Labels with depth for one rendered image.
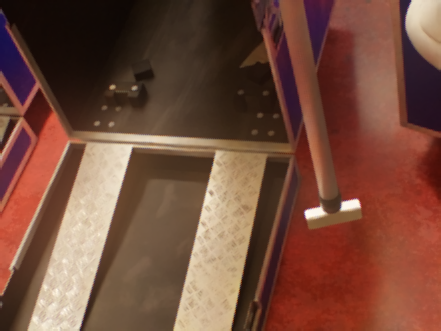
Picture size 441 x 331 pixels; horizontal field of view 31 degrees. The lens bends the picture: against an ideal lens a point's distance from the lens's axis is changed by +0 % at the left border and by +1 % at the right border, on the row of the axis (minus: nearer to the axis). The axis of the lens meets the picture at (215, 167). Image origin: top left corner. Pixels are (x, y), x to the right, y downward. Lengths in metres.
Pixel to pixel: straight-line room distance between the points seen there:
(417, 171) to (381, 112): 0.31
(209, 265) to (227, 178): 0.32
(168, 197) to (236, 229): 0.37
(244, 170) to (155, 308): 0.55
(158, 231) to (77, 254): 0.29
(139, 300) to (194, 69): 0.94
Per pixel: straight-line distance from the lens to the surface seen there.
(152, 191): 2.96
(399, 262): 2.65
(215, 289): 2.60
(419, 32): 1.64
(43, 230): 2.96
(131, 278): 2.78
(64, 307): 2.78
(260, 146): 2.78
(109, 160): 2.94
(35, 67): 2.86
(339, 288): 2.61
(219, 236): 2.66
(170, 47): 3.25
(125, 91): 3.04
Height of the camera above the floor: 2.24
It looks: 48 degrees down
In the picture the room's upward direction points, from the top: 20 degrees counter-clockwise
